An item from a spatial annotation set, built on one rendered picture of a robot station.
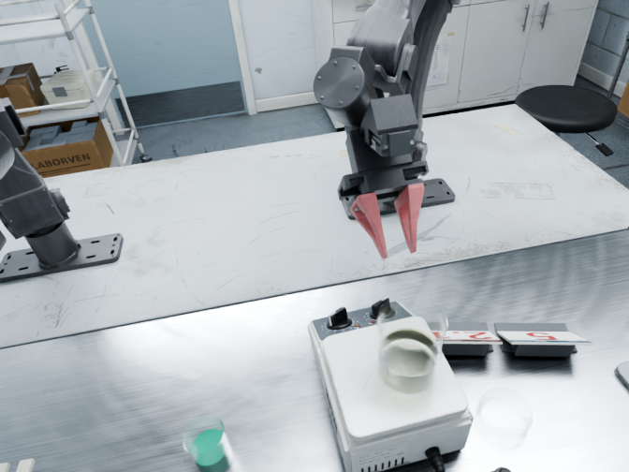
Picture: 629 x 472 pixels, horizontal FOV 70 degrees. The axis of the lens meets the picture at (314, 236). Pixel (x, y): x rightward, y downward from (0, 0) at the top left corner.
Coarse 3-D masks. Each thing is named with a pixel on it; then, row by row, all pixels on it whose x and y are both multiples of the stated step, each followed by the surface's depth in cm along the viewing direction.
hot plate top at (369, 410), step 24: (336, 336) 50; (360, 336) 50; (336, 360) 48; (360, 360) 47; (336, 384) 45; (360, 384) 45; (456, 384) 44; (360, 408) 43; (384, 408) 43; (408, 408) 43; (432, 408) 43; (456, 408) 42; (360, 432) 41; (384, 432) 41
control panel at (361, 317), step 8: (352, 312) 60; (360, 312) 59; (368, 312) 59; (312, 320) 59; (320, 320) 59; (328, 320) 58; (352, 320) 57; (360, 320) 56; (368, 320) 56; (320, 328) 56; (344, 328) 55; (352, 328) 54; (360, 328) 54; (320, 336) 54
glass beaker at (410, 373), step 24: (384, 312) 43; (408, 312) 44; (432, 312) 43; (384, 336) 40; (432, 336) 44; (384, 360) 42; (408, 360) 40; (432, 360) 40; (384, 384) 44; (408, 384) 42; (432, 384) 44
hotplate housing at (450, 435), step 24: (312, 336) 55; (336, 408) 46; (336, 432) 47; (408, 432) 43; (432, 432) 43; (456, 432) 44; (360, 456) 43; (384, 456) 44; (408, 456) 45; (432, 456) 44
